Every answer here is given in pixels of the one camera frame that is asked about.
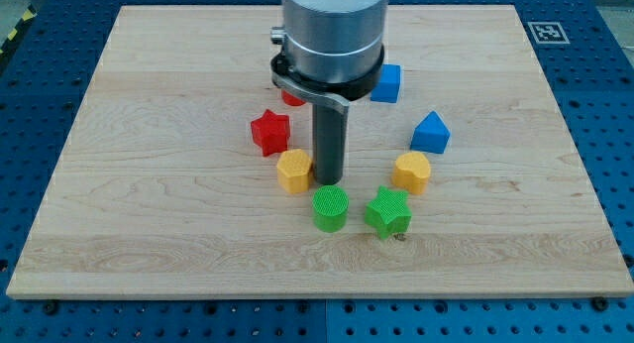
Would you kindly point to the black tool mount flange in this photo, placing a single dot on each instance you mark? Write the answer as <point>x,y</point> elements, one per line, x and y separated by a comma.
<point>330,79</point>

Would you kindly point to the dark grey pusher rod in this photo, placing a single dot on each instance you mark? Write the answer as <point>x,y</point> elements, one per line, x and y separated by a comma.
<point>329,131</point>

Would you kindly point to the green star block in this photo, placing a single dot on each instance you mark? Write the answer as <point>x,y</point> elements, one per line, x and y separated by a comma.
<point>388,213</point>

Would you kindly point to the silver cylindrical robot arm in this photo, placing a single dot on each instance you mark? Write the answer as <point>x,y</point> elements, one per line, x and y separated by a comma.
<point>334,26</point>

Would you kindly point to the red star block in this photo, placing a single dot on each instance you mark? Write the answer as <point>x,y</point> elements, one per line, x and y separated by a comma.
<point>271,132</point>

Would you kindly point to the red round block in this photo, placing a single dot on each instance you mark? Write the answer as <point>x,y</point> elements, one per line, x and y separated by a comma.
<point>290,99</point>

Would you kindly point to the blue cube block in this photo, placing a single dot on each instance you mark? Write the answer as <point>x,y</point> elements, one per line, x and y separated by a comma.
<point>388,87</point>

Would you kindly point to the yellow hexagon block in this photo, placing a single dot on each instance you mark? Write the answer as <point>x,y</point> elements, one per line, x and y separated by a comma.
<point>294,170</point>

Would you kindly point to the green cylinder block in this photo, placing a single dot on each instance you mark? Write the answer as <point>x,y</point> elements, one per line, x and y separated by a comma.
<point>330,206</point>

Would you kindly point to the yellow heart block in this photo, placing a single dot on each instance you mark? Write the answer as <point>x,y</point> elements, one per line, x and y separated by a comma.
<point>411,171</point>

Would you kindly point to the blue pentagon block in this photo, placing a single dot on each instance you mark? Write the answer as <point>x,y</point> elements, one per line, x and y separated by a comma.
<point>431,135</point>

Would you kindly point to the light wooden board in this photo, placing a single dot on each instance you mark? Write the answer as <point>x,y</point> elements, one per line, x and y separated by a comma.
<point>160,192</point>

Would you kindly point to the white fiducial marker tag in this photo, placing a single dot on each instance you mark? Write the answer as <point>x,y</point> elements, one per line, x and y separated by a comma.
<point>548,33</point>

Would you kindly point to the yellow black hazard tape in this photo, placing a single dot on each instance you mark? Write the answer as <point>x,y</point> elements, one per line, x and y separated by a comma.
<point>18,32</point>

